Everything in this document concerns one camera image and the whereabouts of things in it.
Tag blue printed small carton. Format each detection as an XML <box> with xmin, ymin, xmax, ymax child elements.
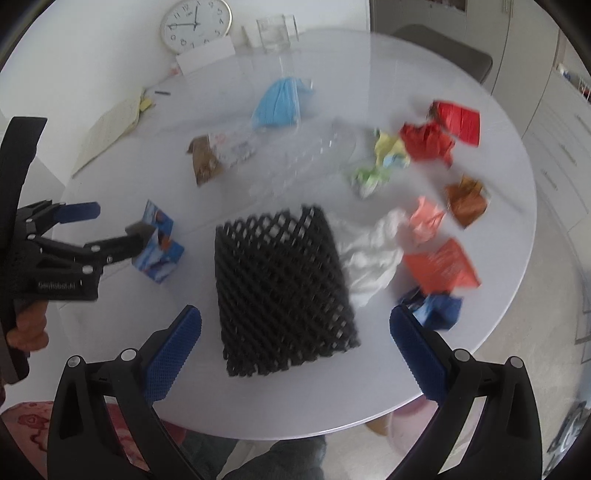
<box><xmin>131</xmin><ymin>200</ymin><xmax>184</xmax><ymax>284</ymax></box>

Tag pink crumpled paper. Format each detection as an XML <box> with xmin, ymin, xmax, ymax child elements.
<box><xmin>409</xmin><ymin>196</ymin><xmax>446</xmax><ymax>244</ymax></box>

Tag red crumpled paper ball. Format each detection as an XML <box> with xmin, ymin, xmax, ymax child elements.
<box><xmin>399</xmin><ymin>122</ymin><xmax>456</xmax><ymax>168</ymax></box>

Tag brown snack wrapper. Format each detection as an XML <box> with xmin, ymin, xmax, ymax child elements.
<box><xmin>187</xmin><ymin>136</ymin><xmax>224</xmax><ymax>187</ymax></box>

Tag grey chair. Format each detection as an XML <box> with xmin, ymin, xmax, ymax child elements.
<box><xmin>392</xmin><ymin>24</ymin><xmax>493</xmax><ymax>84</ymax></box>

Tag orange-red flat packet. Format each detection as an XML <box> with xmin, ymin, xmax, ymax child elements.
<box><xmin>403</xmin><ymin>238</ymin><xmax>481</xmax><ymax>295</ymax></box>

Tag person's left hand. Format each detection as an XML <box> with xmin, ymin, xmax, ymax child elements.
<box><xmin>6</xmin><ymin>301</ymin><xmax>49</xmax><ymax>353</ymax></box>

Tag white crumpled tissue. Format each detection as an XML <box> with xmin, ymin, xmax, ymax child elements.
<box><xmin>327</xmin><ymin>209</ymin><xmax>408</xmax><ymax>310</ymax></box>

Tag yellow sticky notes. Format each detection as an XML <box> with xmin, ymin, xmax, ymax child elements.
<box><xmin>138</xmin><ymin>97</ymin><xmax>154</xmax><ymax>113</ymax></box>

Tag red torn cardboard wrapper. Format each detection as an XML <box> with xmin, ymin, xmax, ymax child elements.
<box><xmin>430</xmin><ymin>100</ymin><xmax>481</xmax><ymax>147</ymax></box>

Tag person's leg in jeans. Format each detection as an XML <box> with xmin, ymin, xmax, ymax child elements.
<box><xmin>180</xmin><ymin>431</ymin><xmax>327</xmax><ymax>480</ymax></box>

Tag green paper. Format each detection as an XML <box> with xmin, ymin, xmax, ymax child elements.
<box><xmin>351</xmin><ymin>166</ymin><xmax>391</xmax><ymax>199</ymax></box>

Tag clear glass container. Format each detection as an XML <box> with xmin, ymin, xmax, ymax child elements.
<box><xmin>256</xmin><ymin>14</ymin><xmax>300</xmax><ymax>53</ymax></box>

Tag blue face mask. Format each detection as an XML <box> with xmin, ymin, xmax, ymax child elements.
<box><xmin>252</xmin><ymin>77</ymin><xmax>314</xmax><ymax>129</ymax></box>

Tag brown crumpled wrapper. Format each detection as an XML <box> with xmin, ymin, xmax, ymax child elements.
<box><xmin>445</xmin><ymin>175</ymin><xmax>488</xmax><ymax>229</ymax></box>

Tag clear plastic bag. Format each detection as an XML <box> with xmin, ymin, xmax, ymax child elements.
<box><xmin>213</xmin><ymin>118</ymin><xmax>367</xmax><ymax>204</ymax></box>

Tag round white wall clock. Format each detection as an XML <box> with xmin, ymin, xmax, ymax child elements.
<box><xmin>160</xmin><ymin>0</ymin><xmax>232</xmax><ymax>55</ymax></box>

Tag blue crumpled wrapper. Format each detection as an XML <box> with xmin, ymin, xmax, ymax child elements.
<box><xmin>399</xmin><ymin>287</ymin><xmax>463</xmax><ymax>331</ymax></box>

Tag black foam mesh net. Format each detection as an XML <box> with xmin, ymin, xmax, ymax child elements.
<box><xmin>214</xmin><ymin>205</ymin><xmax>361</xmax><ymax>377</ymax></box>

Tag open notebook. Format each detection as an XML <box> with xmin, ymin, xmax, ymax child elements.
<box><xmin>71</xmin><ymin>89</ymin><xmax>143</xmax><ymax>177</ymax></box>

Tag white drawer cabinet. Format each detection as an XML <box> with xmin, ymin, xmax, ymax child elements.
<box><xmin>523</xmin><ymin>71</ymin><xmax>590</xmax><ymax>264</ymax></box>

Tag yellow paper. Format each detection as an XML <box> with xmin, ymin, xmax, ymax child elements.
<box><xmin>374</xmin><ymin>130</ymin><xmax>411</xmax><ymax>169</ymax></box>

